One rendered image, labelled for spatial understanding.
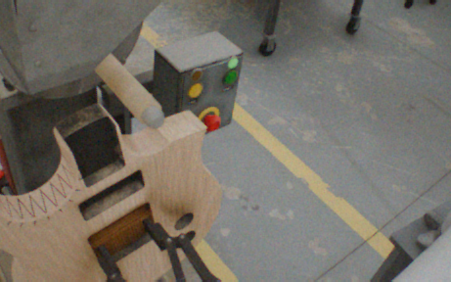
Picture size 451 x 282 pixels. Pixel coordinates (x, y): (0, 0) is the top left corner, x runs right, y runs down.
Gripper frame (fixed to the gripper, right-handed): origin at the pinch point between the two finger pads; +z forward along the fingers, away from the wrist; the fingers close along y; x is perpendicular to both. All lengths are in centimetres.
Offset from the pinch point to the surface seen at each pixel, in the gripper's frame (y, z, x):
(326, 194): 107, 34, -124
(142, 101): 7.9, 2.8, 20.4
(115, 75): 7.6, 9.1, 20.3
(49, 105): 2.9, 39.1, -4.7
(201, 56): 31.5, 25.1, 2.0
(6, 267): -28, 57, -72
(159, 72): 24.2, 29.2, -1.1
